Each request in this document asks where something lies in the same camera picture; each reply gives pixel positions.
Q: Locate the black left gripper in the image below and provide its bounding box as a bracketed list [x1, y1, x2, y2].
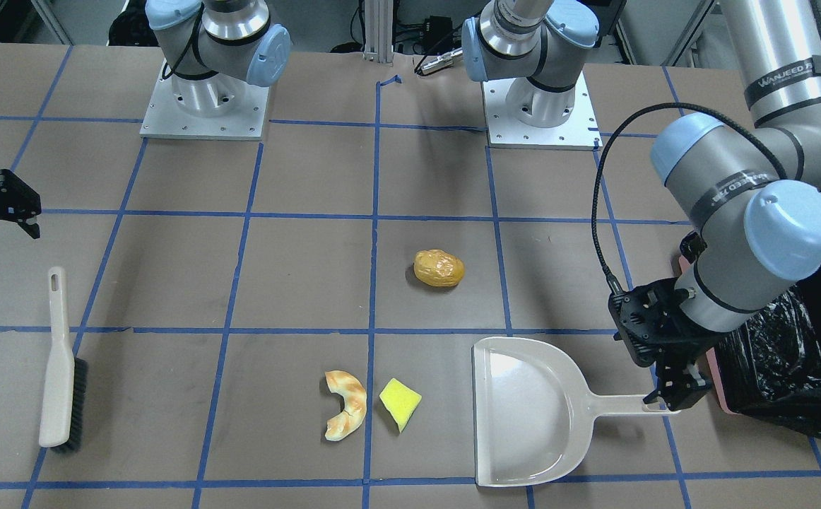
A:
[608, 278, 713, 411]

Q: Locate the beige plastic dustpan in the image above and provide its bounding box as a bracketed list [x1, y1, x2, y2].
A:
[472, 337, 671, 488]

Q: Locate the beige hand brush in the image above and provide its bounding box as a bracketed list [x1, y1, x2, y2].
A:
[39, 267, 88, 454]

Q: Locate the yellow toy potato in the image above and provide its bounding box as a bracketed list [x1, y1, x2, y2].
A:
[413, 249, 466, 288]

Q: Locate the yellow sponge piece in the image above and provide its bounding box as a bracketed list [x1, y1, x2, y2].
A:
[379, 379, 423, 433]

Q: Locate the toy croissant bread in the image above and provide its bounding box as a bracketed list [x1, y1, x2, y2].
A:
[324, 370, 367, 442]

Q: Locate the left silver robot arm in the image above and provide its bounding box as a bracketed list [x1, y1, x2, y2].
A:
[594, 1, 821, 411]

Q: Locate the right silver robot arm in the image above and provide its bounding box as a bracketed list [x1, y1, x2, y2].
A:
[140, 1, 292, 141]

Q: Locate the black lined trash bin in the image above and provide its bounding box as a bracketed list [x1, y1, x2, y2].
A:
[707, 267, 821, 439]

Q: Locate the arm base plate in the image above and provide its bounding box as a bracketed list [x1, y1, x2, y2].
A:
[140, 62, 271, 141]
[481, 73, 602, 151]

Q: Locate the aluminium frame post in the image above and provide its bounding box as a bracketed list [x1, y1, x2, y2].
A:
[362, 0, 395, 66]

